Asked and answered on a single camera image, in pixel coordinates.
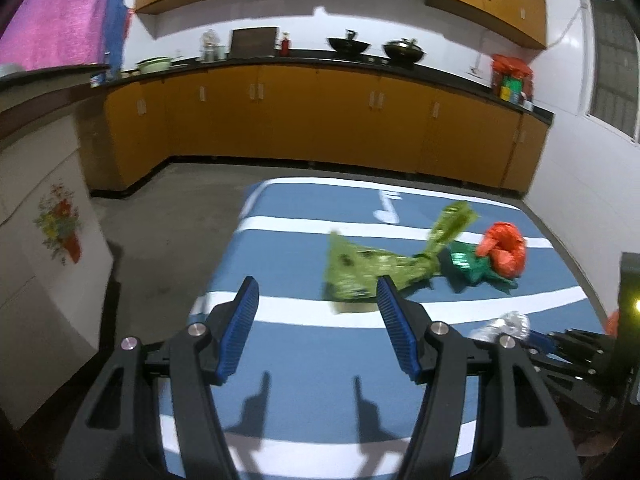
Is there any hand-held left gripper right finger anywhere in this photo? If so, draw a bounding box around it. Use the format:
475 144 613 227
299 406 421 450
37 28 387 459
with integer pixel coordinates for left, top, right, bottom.
376 274 583 480

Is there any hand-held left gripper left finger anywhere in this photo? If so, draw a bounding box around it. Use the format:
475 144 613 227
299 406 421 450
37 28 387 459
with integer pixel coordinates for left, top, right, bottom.
52 275 260 480

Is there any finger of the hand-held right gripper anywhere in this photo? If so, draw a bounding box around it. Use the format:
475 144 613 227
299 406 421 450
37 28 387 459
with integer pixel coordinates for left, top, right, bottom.
532 357 621 406
529 329 621 361

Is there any clear plastic bag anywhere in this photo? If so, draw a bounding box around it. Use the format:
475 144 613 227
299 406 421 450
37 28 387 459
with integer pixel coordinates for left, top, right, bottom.
469 310 532 345

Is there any yellow-green plastic bag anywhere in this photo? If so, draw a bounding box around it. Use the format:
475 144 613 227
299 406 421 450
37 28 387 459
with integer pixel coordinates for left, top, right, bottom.
324 200 478 313

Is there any dark green shiny bag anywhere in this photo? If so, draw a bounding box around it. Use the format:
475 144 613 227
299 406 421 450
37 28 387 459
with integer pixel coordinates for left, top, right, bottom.
446 241 518 295

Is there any knotted red plastic bag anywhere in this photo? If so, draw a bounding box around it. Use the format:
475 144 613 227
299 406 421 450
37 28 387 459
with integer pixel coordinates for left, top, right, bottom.
475 221 528 281

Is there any blue white striped tablecloth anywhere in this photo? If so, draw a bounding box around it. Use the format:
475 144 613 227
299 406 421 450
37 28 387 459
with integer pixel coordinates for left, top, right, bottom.
160 176 608 480

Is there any white cabinet with flower print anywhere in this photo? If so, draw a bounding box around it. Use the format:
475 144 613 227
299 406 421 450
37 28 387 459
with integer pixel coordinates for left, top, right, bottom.
0 62 121 431

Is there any row of wooden base cabinets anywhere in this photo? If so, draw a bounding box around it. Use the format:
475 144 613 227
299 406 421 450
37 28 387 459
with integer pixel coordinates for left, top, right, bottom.
104 62 551 196

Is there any green pot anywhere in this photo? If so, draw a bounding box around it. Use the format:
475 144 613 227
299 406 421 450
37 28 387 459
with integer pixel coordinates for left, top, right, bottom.
136 56 173 75

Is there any barred window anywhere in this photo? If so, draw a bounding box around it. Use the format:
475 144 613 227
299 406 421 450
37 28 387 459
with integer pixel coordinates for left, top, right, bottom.
580 0 640 147

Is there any black wok with lid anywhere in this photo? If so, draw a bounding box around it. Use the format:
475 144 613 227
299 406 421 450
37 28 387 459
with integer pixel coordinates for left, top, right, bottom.
382 37 426 65

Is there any black kitchen countertop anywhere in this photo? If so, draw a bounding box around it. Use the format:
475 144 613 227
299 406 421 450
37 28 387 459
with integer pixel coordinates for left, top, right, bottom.
105 49 555 126

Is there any red bag over boxes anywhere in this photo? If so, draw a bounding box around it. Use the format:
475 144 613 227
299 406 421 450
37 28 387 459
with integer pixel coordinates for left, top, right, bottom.
490 53 533 96

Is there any clear jar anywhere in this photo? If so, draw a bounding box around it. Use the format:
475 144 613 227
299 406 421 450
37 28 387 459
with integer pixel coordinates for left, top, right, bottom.
200 29 227 62

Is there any dark cutting board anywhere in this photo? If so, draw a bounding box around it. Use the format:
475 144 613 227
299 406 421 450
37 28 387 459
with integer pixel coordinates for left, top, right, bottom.
230 26 278 57

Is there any blue hanging cloth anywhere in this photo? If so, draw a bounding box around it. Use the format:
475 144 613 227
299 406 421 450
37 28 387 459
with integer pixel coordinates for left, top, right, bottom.
102 0 137 73

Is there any pink curtain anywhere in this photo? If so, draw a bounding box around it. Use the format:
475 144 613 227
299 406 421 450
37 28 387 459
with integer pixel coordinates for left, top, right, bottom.
0 0 126 73

